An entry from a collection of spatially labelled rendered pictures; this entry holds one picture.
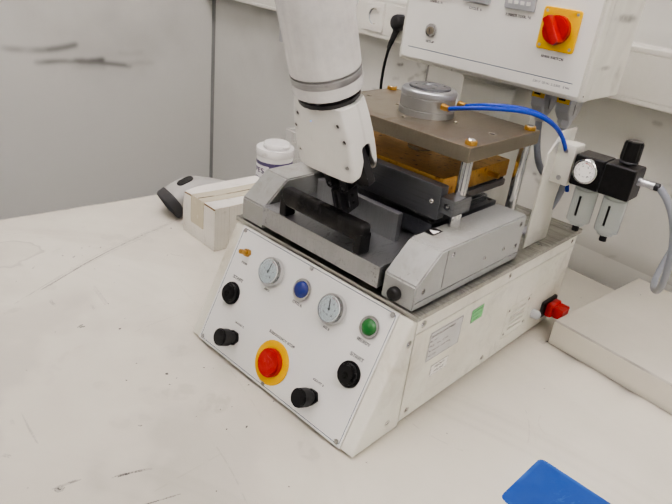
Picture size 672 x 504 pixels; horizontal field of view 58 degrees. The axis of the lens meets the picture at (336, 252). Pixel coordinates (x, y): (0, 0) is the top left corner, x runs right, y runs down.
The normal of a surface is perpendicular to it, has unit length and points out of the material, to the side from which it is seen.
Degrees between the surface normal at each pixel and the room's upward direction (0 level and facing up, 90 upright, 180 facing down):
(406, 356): 90
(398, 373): 90
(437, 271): 90
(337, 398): 65
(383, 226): 90
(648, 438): 0
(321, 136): 110
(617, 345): 0
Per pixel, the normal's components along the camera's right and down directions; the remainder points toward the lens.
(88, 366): 0.11, -0.89
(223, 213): 0.65, 0.36
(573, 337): -0.77, 0.21
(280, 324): -0.59, -0.15
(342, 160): -0.63, 0.55
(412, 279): -0.37, -0.51
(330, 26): 0.36, 0.58
